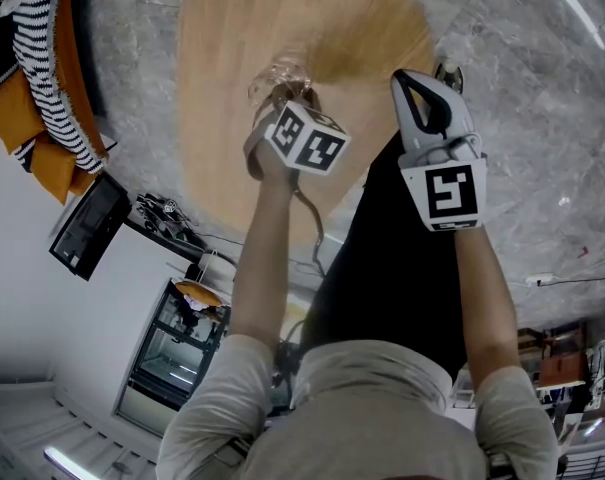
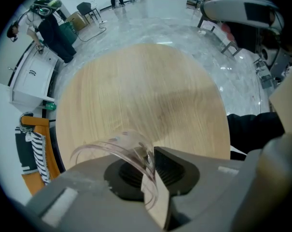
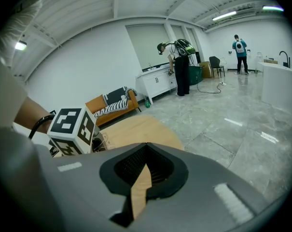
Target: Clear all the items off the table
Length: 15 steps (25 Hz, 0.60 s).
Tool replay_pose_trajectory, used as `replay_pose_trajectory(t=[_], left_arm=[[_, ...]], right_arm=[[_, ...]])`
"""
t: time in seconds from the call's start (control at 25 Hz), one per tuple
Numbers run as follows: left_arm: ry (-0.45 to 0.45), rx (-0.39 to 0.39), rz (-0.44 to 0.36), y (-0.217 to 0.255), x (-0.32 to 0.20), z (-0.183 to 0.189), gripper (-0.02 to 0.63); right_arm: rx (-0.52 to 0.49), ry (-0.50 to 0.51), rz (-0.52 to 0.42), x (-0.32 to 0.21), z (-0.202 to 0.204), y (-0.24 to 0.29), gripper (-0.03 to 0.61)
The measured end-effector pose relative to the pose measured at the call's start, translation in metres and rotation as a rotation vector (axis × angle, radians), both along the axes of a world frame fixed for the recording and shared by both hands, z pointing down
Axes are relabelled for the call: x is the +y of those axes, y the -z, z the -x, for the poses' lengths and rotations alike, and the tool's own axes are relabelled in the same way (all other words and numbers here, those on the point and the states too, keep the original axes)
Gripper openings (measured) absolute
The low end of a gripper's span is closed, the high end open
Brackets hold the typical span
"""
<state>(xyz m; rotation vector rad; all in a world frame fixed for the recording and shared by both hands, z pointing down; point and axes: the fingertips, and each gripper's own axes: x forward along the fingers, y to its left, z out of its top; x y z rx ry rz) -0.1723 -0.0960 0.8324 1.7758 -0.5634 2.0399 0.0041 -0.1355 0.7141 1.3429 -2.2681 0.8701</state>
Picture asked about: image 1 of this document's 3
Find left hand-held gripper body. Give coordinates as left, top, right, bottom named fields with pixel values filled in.
left=265, top=98, right=352, bottom=175

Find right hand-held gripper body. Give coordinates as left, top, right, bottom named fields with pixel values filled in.
left=399, top=132, right=487, bottom=230

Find clear glass cup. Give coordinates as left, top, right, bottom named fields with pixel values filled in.
left=246, top=52, right=316, bottom=112

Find person's left forearm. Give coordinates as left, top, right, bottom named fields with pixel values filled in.
left=229, top=177, right=304, bottom=355

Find person's right forearm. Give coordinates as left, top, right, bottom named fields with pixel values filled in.
left=451, top=226, right=524, bottom=400

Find oval wooden table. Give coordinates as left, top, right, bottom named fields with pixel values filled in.
left=174, top=0, right=436, bottom=247

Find person's left hand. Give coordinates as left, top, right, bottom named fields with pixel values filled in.
left=245, top=117, right=299, bottom=184

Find person's right shoe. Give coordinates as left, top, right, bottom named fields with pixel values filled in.
left=434, top=56, right=465, bottom=94

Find person's black trousers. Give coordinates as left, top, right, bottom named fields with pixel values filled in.
left=299, top=130, right=478, bottom=387

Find white round stool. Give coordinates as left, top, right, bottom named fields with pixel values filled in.
left=197, top=250, right=236, bottom=285

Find orange round cushion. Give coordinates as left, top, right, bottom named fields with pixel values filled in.
left=174, top=278, right=224, bottom=310

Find brown cabinet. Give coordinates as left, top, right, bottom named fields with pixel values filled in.
left=519, top=320, right=591, bottom=390

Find black monitor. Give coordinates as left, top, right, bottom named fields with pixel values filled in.
left=49, top=172, right=132, bottom=282

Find black white striped blanket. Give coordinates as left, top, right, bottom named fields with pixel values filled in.
left=0, top=0, right=106, bottom=175

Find person's light grey shirt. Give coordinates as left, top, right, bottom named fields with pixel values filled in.
left=154, top=335, right=561, bottom=480

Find glass-door cabinet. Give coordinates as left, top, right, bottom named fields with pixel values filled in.
left=114, top=277, right=233, bottom=422

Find orange sofa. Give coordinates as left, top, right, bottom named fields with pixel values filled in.
left=0, top=0, right=111, bottom=207

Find left hand-held gripper cable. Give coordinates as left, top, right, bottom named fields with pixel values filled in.
left=292, top=176, right=329, bottom=275

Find tangle of black cables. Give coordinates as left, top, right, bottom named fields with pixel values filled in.
left=134, top=192, right=199, bottom=242

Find black power cable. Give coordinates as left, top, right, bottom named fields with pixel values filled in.
left=551, top=274, right=605, bottom=285

